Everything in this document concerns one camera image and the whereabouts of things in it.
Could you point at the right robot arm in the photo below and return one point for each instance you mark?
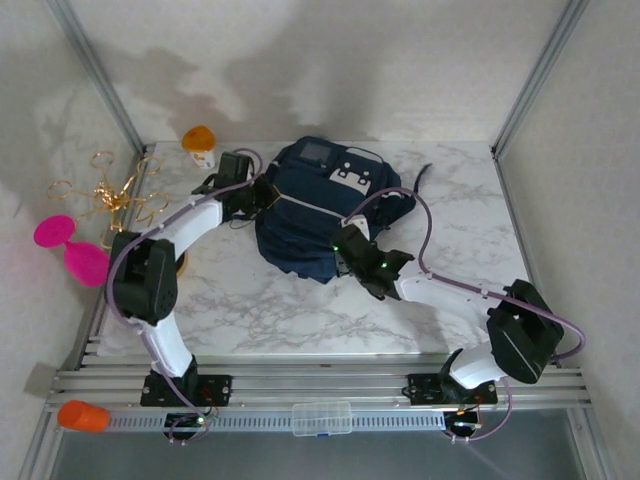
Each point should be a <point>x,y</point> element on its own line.
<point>440,295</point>

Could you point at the pink fluffy double pad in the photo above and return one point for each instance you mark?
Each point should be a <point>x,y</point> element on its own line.
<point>52,231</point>

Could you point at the navy blue backpack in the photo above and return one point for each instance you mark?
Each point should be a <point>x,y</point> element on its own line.
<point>310,220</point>

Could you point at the aluminium rail frame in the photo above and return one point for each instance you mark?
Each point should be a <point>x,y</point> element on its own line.
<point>320,382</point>

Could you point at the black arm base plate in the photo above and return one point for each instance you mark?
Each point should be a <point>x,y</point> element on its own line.
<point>425,390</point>
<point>217,390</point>

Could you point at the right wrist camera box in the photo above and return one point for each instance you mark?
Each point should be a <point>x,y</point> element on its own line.
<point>357,227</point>

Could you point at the black controller board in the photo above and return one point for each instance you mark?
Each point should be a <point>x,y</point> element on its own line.
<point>462,425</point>
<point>182,422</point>

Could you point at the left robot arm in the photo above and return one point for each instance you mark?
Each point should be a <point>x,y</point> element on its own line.
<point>190,225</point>

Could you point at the white bottle orange lid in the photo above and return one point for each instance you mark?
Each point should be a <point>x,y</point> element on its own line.
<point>199,140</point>

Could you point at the orange plastic cup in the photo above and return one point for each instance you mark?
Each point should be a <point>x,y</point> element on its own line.
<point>82,416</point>

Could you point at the clear plastic compartment box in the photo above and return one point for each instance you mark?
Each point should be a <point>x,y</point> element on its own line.
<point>322,419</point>

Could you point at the aluminium frame post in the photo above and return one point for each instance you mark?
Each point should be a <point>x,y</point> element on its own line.
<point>540,75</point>
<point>100,75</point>

